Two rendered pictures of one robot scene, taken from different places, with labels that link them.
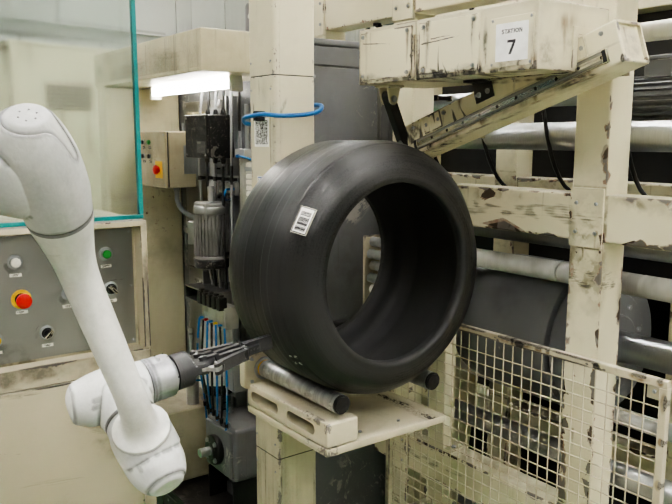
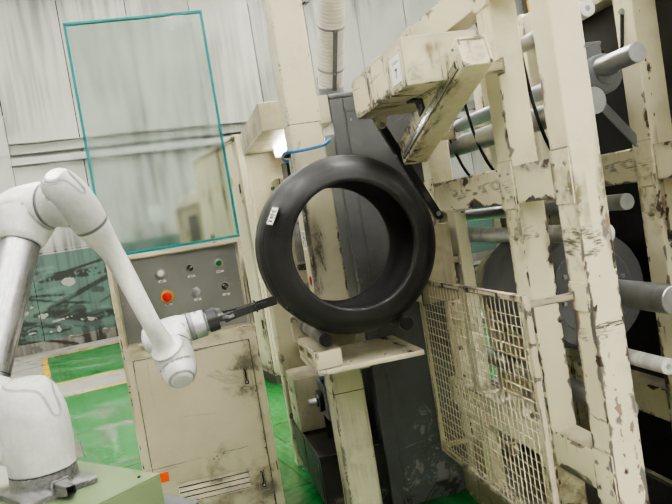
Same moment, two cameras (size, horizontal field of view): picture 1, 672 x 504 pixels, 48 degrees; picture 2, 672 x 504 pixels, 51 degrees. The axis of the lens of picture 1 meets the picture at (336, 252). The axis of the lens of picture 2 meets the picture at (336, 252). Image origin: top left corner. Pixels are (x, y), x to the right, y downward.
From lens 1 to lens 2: 1.11 m
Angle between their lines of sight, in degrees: 25
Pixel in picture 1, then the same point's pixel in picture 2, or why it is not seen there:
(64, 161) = (74, 194)
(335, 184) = (293, 189)
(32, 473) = (183, 408)
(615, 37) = (458, 50)
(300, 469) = (352, 403)
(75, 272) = (107, 255)
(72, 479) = (210, 414)
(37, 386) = not seen: hidden behind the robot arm
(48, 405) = not seen: hidden behind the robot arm
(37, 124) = (56, 177)
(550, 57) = (419, 75)
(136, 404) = (152, 329)
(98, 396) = not seen: hidden behind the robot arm
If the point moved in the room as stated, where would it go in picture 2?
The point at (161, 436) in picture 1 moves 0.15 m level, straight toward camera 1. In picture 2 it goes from (174, 350) to (152, 362)
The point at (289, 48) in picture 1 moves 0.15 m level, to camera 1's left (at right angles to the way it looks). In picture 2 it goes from (297, 105) to (263, 113)
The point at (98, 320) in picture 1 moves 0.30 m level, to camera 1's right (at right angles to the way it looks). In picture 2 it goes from (125, 281) to (211, 270)
